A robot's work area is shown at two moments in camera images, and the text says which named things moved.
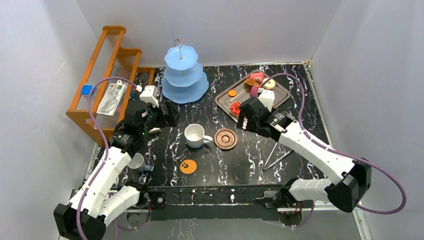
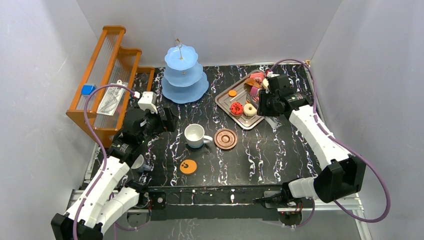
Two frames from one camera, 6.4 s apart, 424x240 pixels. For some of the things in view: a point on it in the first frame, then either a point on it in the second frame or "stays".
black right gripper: x=240 y=119 -> x=263 y=94
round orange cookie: x=232 y=93 stays
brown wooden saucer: x=225 y=139 stays
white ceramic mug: x=194 y=134 stays
